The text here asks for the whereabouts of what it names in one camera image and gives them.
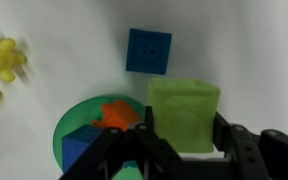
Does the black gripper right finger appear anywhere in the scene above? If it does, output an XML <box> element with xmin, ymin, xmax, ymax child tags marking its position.
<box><xmin>213</xmin><ymin>111</ymin><xmax>288</xmax><ymax>180</ymax></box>

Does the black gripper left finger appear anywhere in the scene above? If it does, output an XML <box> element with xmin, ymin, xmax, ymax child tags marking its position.
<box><xmin>59</xmin><ymin>105</ymin><xmax>198</xmax><ymax>180</ymax></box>

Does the orange toy figure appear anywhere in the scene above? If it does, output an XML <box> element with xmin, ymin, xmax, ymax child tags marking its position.
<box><xmin>91</xmin><ymin>99</ymin><xmax>141</xmax><ymax>132</ymax></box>

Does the green bowl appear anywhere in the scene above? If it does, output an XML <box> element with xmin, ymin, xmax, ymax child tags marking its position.
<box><xmin>52</xmin><ymin>93</ymin><xmax>152</xmax><ymax>180</ymax></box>

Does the dark blue toy block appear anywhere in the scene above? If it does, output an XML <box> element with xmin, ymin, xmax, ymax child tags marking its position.
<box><xmin>125</xmin><ymin>27</ymin><xmax>173</xmax><ymax>76</ymax></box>

